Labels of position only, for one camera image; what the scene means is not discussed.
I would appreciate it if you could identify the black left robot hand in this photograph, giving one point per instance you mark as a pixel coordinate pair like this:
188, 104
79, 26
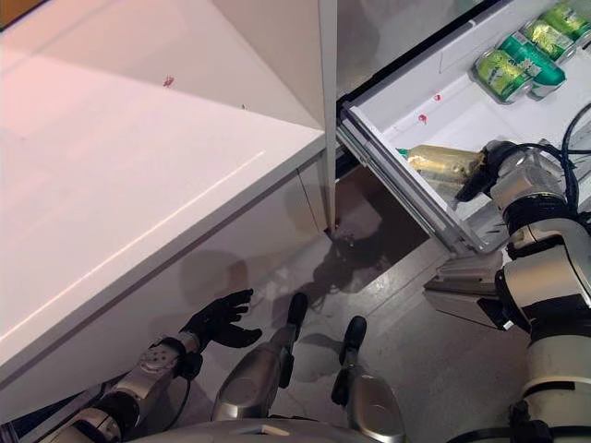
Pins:
221, 325

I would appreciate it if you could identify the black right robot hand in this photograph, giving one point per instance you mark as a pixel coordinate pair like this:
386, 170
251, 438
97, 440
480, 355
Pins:
475, 182

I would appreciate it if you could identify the yellow drink bottle white cap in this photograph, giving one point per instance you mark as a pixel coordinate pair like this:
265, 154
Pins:
438, 166

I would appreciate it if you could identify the white fridge drawer steel front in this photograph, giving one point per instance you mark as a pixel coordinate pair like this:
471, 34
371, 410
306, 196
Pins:
461, 124

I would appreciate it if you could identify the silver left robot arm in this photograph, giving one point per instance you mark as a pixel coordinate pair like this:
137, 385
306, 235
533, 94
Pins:
138, 383

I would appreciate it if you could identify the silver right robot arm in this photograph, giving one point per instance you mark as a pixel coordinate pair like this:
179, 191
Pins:
545, 277

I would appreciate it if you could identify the light green drink can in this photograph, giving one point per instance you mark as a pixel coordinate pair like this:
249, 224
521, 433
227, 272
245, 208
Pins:
501, 74
547, 39
570, 18

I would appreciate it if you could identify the dark green drink can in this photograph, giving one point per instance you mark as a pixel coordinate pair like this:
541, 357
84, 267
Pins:
545, 76

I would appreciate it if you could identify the grey robot torso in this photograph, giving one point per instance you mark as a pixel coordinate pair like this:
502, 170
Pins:
300, 431

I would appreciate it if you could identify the robot right leg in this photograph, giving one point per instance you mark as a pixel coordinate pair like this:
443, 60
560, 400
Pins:
369, 397

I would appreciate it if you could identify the white counter cabinet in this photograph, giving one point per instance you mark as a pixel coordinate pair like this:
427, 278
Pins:
115, 161

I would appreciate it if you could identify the tall white partition panel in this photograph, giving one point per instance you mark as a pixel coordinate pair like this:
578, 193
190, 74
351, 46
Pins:
286, 55

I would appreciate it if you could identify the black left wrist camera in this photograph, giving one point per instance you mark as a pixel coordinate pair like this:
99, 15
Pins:
190, 365

